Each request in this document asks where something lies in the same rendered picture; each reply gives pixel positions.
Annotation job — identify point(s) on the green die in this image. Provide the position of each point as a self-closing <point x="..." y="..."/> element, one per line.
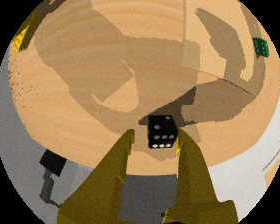
<point x="261" y="47"/>

